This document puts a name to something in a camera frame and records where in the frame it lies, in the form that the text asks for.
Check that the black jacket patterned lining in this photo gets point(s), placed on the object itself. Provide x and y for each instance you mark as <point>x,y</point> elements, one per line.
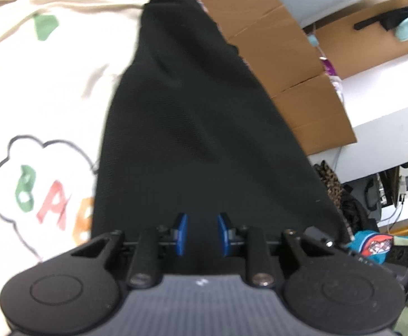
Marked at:
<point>191,130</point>

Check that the teal cartoon bag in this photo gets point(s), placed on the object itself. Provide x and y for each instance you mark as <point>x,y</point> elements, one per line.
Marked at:
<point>372,245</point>

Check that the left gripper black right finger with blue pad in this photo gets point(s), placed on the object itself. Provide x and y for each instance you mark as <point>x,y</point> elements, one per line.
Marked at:
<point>270,257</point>

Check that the cream cartoon bed sheet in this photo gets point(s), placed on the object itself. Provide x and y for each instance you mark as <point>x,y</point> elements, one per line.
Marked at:
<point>60,64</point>

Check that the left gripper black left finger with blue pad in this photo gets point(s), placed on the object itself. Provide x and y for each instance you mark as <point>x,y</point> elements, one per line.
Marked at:
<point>138,260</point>

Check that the brown cardboard sheet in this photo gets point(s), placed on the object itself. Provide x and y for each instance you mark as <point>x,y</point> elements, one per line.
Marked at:
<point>283,60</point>

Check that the leopard print cloth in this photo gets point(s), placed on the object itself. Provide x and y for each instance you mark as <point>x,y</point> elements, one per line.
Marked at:
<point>333,188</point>

